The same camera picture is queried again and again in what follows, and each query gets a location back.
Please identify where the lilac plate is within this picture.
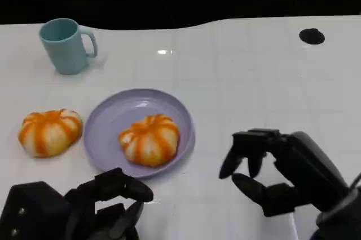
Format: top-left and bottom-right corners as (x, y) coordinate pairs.
(83, 88), (196, 179)

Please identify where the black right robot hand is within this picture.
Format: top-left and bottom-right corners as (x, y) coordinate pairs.
(219, 128), (350, 217)

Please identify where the orange and white bread roll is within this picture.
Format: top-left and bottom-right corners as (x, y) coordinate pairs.
(117, 113), (181, 167)
(18, 109), (83, 158)

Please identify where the black round table grommet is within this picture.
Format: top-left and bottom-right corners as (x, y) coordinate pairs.
(298, 28), (325, 45)

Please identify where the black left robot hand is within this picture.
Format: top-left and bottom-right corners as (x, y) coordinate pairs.
(0, 168), (155, 240)

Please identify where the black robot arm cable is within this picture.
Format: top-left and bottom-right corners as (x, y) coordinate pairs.
(349, 174), (361, 190)

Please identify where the pale green mug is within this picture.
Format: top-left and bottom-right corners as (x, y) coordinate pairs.
(38, 18), (99, 75)

